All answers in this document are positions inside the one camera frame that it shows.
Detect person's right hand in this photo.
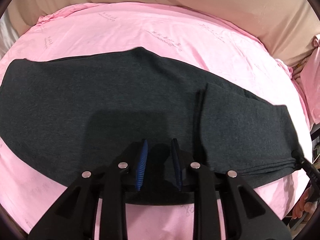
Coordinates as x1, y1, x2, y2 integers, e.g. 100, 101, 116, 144
292, 188, 317, 222

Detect pink pillow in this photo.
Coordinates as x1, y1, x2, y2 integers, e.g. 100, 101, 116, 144
292, 34, 319, 128

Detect silver satin curtain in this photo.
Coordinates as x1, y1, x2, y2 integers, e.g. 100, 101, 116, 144
0, 14, 19, 58

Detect beige duvet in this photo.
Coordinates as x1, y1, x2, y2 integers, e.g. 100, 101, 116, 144
8, 0, 319, 66

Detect dark grey pants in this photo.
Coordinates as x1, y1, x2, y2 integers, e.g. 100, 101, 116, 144
1, 47, 301, 187

